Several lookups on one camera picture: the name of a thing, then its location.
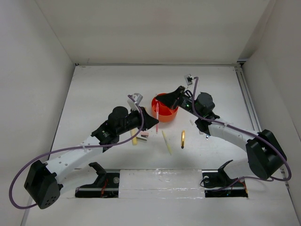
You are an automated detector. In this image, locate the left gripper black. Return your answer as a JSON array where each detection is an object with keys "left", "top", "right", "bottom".
[{"left": 117, "top": 106, "right": 158, "bottom": 135}]

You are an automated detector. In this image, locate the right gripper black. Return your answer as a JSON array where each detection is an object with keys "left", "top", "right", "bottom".
[{"left": 156, "top": 86, "right": 203, "bottom": 118}]

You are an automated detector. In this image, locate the pink highlighter pen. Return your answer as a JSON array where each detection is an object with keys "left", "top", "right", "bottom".
[{"left": 155, "top": 98, "right": 159, "bottom": 134}]

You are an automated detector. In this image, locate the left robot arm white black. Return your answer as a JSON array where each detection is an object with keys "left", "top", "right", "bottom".
[{"left": 24, "top": 106, "right": 159, "bottom": 209}]

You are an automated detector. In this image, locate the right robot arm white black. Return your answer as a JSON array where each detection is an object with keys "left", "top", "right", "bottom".
[{"left": 155, "top": 86, "right": 287, "bottom": 186}]

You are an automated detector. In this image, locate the orange round divided container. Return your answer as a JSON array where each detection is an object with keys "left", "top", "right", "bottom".
[{"left": 151, "top": 97, "right": 178, "bottom": 123}]

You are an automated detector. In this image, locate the pink white stapler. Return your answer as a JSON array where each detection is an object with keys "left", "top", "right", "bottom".
[{"left": 136, "top": 131, "right": 149, "bottom": 142}]

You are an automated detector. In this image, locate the thick yellow highlighter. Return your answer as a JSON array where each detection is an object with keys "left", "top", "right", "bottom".
[{"left": 130, "top": 129, "right": 137, "bottom": 145}]

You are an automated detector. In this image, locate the gold black pen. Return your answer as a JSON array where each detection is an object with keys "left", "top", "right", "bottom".
[{"left": 181, "top": 130, "right": 185, "bottom": 149}]

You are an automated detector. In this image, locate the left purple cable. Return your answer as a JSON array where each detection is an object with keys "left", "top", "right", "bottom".
[{"left": 8, "top": 94, "right": 144, "bottom": 209}]

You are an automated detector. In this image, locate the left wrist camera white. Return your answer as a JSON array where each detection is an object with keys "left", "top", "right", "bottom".
[{"left": 127, "top": 93, "right": 143, "bottom": 111}]

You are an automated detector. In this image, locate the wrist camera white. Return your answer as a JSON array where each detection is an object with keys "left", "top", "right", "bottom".
[
  {"left": 184, "top": 74, "right": 193, "bottom": 86},
  {"left": 127, "top": 93, "right": 143, "bottom": 111}
]

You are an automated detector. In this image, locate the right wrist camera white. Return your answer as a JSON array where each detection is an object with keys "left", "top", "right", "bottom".
[{"left": 184, "top": 74, "right": 193, "bottom": 86}]

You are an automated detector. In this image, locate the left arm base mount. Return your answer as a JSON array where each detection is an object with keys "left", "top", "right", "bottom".
[{"left": 75, "top": 162, "right": 120, "bottom": 198}]

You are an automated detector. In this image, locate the aluminium rail right side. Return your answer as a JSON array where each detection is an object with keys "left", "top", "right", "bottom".
[{"left": 234, "top": 61, "right": 261, "bottom": 130}]

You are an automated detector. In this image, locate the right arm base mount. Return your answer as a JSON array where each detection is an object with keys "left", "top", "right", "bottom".
[{"left": 200, "top": 160, "right": 248, "bottom": 198}]

